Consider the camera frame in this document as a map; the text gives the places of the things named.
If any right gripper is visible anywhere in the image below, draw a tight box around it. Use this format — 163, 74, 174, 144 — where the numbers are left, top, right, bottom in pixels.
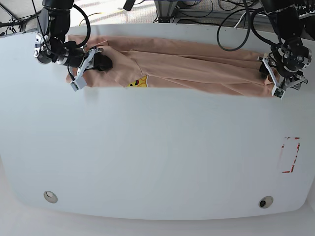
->
34, 41, 113, 82

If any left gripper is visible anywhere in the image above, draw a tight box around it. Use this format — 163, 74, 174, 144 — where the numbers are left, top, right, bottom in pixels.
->
257, 39, 312, 91

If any peach T-shirt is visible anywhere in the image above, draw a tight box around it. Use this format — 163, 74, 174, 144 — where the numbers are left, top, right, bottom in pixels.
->
83, 36, 274, 97

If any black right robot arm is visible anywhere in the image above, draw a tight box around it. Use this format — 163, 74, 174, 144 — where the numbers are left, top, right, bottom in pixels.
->
34, 0, 113, 91

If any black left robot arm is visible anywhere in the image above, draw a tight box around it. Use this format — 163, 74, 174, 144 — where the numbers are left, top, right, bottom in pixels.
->
261, 0, 312, 98

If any white power strip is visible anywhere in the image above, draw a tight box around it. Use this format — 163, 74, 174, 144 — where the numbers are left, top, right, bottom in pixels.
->
296, 2, 315, 19

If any red tape rectangle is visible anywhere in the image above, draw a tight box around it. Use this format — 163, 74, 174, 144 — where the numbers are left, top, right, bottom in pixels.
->
278, 137, 301, 174

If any right table grommet hole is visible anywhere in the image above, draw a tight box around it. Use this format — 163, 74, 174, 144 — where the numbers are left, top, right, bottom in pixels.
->
258, 196, 274, 209

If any table grommet hole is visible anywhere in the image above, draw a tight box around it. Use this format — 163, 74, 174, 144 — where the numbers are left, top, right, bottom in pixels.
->
43, 191, 58, 204
258, 196, 274, 209

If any left table grommet hole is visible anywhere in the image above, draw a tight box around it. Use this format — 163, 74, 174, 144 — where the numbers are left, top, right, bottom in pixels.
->
43, 191, 58, 204

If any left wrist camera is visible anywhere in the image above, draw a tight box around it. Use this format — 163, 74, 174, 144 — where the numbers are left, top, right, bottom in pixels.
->
271, 87, 285, 99

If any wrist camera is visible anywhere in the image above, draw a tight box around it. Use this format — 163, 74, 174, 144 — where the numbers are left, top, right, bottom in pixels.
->
70, 77, 87, 91
271, 87, 285, 99

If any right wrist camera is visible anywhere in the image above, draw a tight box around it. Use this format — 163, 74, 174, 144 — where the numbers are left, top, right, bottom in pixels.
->
70, 77, 87, 91

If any aluminium frame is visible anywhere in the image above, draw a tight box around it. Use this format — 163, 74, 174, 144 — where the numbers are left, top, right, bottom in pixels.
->
154, 0, 179, 24

